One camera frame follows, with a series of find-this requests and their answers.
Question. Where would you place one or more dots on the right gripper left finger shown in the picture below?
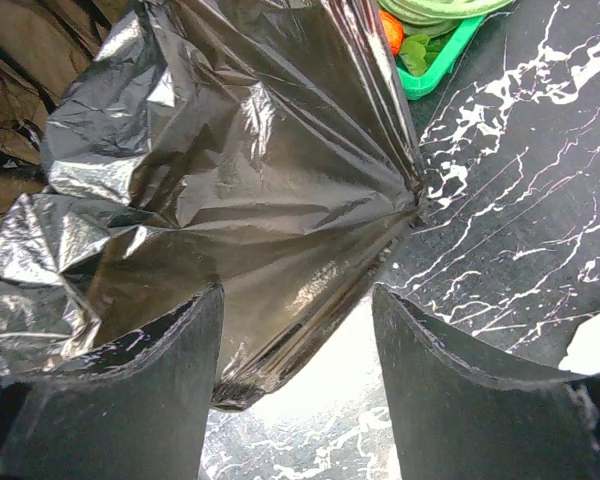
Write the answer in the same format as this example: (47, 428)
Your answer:
(135, 408)

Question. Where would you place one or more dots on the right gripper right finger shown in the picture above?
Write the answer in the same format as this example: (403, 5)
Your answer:
(463, 409)

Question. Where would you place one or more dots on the black trash bag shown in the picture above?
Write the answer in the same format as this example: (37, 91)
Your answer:
(149, 149)

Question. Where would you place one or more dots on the green plastic basket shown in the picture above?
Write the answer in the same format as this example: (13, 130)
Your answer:
(416, 87)

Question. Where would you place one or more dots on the orange toy carrot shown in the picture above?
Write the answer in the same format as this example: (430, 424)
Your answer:
(393, 30)

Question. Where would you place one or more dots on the green coiled bean bundle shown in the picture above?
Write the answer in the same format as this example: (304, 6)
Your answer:
(429, 12)

